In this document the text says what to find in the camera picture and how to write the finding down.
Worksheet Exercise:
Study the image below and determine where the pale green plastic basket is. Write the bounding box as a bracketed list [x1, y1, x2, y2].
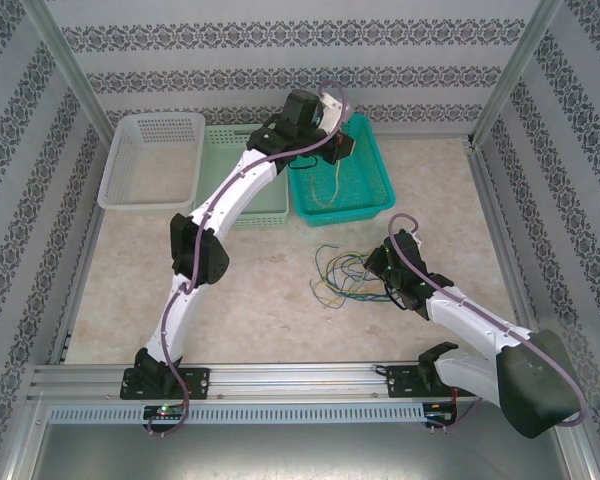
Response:
[192, 123, 291, 229]

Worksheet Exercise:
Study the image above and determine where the teal plastic basket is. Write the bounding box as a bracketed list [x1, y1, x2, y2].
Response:
[287, 112, 397, 229]

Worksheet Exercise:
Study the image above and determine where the small circuit board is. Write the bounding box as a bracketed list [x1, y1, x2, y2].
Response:
[424, 402, 459, 421]
[143, 405, 187, 420]

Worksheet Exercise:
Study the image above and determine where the white plastic basket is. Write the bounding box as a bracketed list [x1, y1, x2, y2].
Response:
[98, 112, 207, 212]

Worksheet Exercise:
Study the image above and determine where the grey metal panel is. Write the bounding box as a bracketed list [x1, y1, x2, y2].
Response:
[29, 423, 589, 480]

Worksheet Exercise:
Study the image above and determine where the purple right arm harness cable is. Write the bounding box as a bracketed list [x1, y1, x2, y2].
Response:
[388, 213, 590, 434]

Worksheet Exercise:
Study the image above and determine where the purple arm harness cable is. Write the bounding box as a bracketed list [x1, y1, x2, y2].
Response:
[388, 213, 590, 434]
[147, 79, 354, 439]

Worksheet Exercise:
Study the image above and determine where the aluminium side rail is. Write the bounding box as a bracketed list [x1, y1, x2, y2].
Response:
[47, 207, 106, 366]
[463, 137, 569, 369]

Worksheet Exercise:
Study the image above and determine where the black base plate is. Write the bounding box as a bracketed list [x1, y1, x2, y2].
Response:
[385, 364, 479, 400]
[121, 367, 211, 401]

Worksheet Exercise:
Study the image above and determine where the aluminium mounting rail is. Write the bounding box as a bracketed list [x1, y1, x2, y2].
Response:
[29, 363, 566, 401]

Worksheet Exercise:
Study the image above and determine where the grey slotted cable duct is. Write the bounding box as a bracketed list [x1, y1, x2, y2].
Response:
[47, 403, 426, 425]

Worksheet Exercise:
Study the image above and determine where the aluminium frame post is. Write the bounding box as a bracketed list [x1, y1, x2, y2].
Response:
[467, 0, 566, 149]
[20, 0, 117, 146]

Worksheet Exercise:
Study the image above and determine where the purple left arm harness cable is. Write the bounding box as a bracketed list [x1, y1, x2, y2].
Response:
[147, 79, 354, 439]

